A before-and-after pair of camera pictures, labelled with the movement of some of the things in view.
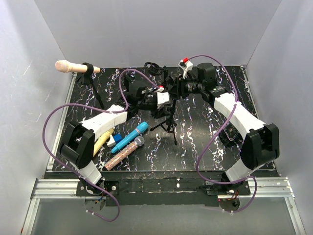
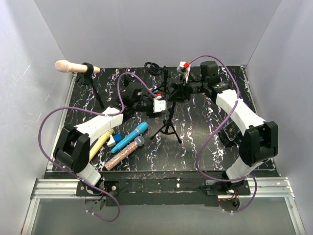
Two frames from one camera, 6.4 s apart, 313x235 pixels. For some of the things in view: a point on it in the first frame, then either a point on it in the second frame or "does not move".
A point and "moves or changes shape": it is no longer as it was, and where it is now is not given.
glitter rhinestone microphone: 139,141 does not move
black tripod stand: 168,125 moves or changes shape
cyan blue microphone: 143,128 does not move
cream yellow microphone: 101,141 does not move
